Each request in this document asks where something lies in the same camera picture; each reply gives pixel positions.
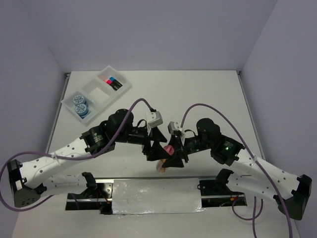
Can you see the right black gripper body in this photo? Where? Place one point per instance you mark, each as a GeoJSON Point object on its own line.
{"type": "Point", "coordinates": [190, 145]}

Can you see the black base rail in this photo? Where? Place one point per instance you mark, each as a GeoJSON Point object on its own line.
{"type": "Point", "coordinates": [101, 201]}

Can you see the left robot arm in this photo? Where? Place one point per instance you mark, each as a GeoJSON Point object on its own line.
{"type": "Point", "coordinates": [29, 181]}

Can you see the white three-compartment plastic tray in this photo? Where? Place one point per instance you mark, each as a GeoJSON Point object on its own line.
{"type": "Point", "coordinates": [99, 95]}

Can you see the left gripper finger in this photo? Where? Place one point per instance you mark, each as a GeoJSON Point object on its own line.
{"type": "Point", "coordinates": [156, 135]}
{"type": "Point", "coordinates": [154, 151]}

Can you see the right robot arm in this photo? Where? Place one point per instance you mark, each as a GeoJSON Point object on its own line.
{"type": "Point", "coordinates": [244, 173]}

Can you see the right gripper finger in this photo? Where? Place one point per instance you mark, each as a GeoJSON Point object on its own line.
{"type": "Point", "coordinates": [175, 141]}
{"type": "Point", "coordinates": [174, 161]}

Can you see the pink glitter jar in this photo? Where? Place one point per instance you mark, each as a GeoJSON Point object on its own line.
{"type": "Point", "coordinates": [169, 151]}

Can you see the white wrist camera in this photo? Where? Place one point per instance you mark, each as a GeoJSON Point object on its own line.
{"type": "Point", "coordinates": [175, 129]}
{"type": "Point", "coordinates": [153, 119]}

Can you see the blue paint jar with label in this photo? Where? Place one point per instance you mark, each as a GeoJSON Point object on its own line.
{"type": "Point", "coordinates": [82, 110]}

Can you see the blue highlighter marker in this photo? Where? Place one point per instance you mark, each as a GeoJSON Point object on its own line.
{"type": "Point", "coordinates": [115, 82]}

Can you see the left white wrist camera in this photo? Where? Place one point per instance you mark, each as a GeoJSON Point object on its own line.
{"type": "Point", "coordinates": [153, 119]}

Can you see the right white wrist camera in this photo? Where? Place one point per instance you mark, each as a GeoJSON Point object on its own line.
{"type": "Point", "coordinates": [175, 129]}

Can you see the pink highlighter marker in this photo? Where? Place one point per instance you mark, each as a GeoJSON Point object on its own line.
{"type": "Point", "coordinates": [112, 85]}

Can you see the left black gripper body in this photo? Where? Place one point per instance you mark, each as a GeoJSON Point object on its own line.
{"type": "Point", "coordinates": [140, 135]}

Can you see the silver foil cover plate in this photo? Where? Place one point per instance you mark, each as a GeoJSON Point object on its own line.
{"type": "Point", "coordinates": [156, 196]}

